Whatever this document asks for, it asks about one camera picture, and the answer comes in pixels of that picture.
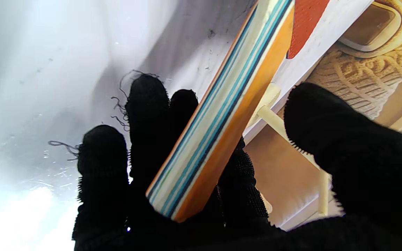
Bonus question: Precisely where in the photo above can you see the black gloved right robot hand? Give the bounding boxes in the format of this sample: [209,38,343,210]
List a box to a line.
[72,74,402,251]

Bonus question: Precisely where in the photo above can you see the red ping pong bat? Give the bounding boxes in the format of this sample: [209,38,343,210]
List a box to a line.
[146,0,330,222]

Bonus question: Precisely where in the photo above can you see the printed living room backdrop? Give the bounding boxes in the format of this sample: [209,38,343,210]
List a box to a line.
[243,0,402,231]

